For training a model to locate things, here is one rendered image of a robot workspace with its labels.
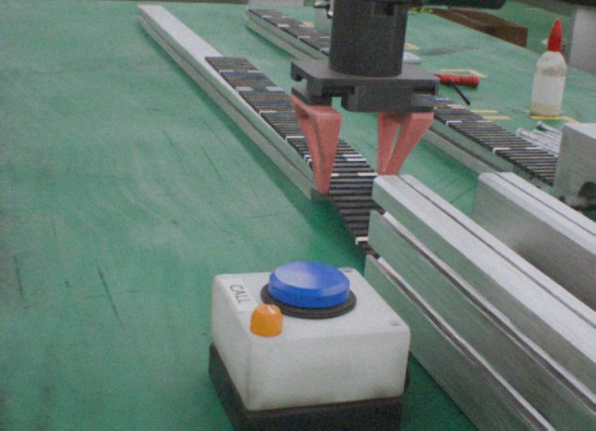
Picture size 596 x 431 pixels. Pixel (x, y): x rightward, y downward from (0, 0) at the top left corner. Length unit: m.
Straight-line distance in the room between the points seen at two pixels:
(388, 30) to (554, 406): 0.37
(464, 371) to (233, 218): 0.31
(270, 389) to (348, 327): 0.05
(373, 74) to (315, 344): 0.33
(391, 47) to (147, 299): 0.26
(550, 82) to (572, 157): 0.48
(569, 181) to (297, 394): 0.37
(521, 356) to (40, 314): 0.29
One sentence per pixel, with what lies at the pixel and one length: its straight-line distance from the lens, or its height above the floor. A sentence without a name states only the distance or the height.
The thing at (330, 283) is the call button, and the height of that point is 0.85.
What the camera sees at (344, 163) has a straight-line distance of 0.82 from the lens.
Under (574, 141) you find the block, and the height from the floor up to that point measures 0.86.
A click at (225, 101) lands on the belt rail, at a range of 1.13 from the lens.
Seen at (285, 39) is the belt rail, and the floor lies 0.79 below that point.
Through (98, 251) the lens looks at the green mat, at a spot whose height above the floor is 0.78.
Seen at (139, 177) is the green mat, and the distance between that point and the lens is 0.87.
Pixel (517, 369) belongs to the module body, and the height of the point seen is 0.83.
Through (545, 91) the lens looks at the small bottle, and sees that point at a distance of 1.24.
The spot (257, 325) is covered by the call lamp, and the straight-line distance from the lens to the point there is 0.45.
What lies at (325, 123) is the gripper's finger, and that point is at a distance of 0.73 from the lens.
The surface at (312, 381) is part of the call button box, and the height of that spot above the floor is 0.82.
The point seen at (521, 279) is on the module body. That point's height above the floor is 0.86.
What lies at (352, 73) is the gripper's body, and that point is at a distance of 0.74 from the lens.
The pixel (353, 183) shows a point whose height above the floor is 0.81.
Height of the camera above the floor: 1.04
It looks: 19 degrees down
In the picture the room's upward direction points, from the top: 4 degrees clockwise
